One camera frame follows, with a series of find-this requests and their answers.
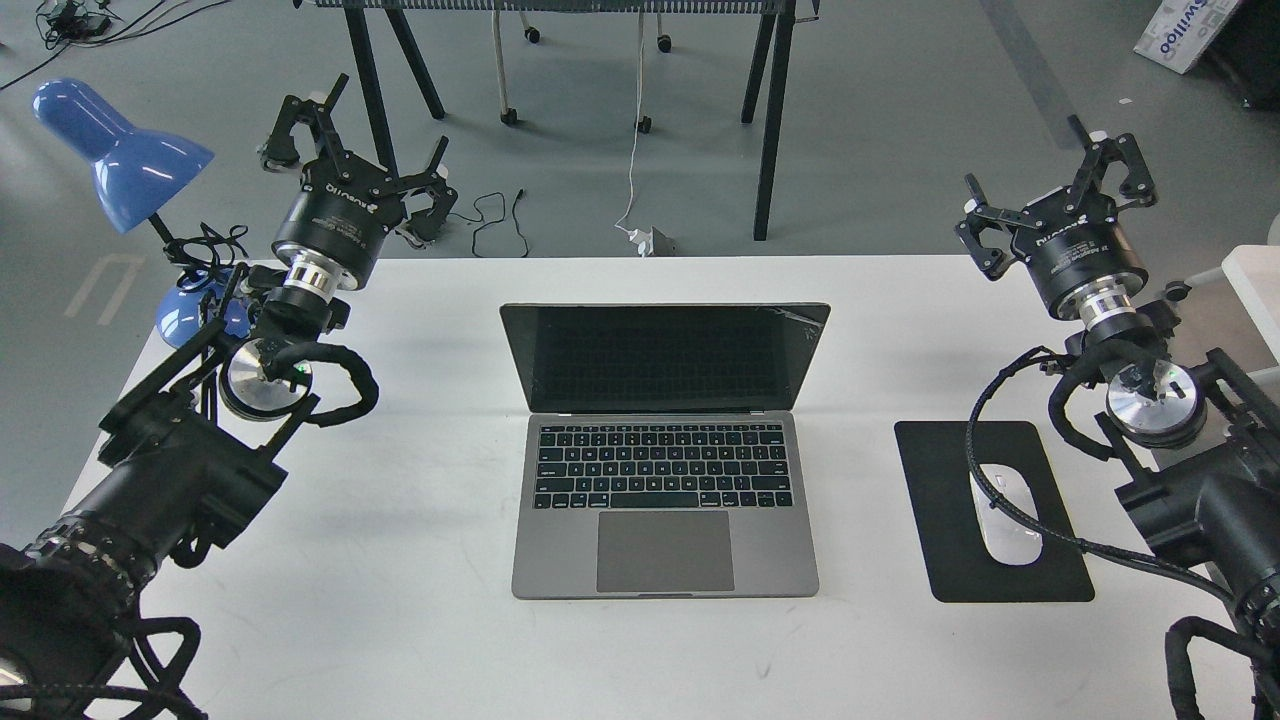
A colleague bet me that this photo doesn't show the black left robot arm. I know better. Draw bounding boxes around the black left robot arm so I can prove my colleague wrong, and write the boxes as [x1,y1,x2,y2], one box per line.
[3,76,456,719]

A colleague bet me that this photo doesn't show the black braided right cable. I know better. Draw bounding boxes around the black braided right cable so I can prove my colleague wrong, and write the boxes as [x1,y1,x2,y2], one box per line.
[964,346,1242,607]

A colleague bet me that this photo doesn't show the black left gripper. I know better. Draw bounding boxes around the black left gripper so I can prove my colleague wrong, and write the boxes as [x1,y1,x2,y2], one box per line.
[259,73,460,292]

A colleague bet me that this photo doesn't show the white side table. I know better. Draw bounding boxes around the white side table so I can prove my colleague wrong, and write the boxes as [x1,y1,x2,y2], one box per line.
[1184,214,1279,361]

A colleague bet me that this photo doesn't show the blue desk lamp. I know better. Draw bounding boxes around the blue desk lamp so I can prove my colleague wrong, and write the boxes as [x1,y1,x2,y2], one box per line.
[32,78,247,348]

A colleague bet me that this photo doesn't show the black cable bundle on floor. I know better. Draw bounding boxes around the black cable bundle on floor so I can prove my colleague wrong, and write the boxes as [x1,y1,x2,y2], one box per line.
[0,0,236,91]

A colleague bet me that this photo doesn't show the grey open laptop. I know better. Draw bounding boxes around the grey open laptop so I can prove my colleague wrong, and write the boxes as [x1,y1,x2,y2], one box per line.
[500,302,829,600]

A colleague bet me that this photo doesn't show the white computer mouse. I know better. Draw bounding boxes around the white computer mouse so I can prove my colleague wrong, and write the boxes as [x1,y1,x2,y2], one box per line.
[970,462,1043,568]

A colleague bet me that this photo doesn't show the white charger cable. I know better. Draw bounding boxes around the white charger cable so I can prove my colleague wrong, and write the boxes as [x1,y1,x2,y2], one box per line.
[614,0,677,258]

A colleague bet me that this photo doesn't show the black trestle table frame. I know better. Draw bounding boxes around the black trestle table frame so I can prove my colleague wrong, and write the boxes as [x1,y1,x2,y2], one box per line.
[320,1,800,242]

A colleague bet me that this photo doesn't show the black mouse pad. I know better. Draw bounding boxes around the black mouse pad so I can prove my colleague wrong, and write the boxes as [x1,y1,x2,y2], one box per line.
[895,421,1094,603]

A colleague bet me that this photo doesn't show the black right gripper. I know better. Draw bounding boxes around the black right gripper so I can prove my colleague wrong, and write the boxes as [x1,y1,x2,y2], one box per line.
[955,114,1158,322]

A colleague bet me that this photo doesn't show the white cardboard box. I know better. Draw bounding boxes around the white cardboard box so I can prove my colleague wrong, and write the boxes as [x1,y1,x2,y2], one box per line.
[1133,1,1245,76]

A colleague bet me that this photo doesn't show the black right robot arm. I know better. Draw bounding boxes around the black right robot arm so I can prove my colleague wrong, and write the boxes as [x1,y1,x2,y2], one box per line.
[955,115,1279,719]

